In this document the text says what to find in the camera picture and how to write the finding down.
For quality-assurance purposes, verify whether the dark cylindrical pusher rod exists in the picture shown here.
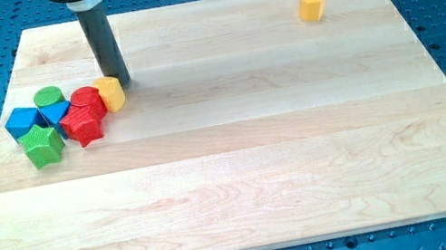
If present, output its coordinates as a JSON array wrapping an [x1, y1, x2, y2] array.
[[67, 0, 131, 87]]

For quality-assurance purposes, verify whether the yellow heart block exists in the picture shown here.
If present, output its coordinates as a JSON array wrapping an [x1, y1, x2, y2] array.
[[92, 76, 126, 113]]

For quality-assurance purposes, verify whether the yellow hexagon block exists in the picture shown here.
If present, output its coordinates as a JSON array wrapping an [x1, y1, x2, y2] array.
[[298, 0, 325, 22]]

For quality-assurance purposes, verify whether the green cylinder block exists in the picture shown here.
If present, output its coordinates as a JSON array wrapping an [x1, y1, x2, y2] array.
[[34, 85, 64, 109]]

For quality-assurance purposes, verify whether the red cylinder block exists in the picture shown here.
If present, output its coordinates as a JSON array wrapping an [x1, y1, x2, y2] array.
[[70, 86, 107, 119]]

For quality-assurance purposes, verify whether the blue triangle block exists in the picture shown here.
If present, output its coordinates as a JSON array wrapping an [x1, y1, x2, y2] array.
[[40, 101, 71, 139]]

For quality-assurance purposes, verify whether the red star block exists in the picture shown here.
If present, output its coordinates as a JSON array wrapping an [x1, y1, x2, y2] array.
[[60, 106, 104, 148]]

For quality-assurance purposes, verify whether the blue cube block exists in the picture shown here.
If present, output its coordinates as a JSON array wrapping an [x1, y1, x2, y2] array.
[[5, 107, 48, 140]]

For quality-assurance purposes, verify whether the green star block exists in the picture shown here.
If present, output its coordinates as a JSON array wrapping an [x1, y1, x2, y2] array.
[[18, 125, 64, 169]]

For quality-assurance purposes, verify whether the light wooden board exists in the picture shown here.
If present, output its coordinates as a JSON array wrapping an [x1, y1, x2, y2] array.
[[0, 0, 446, 250]]

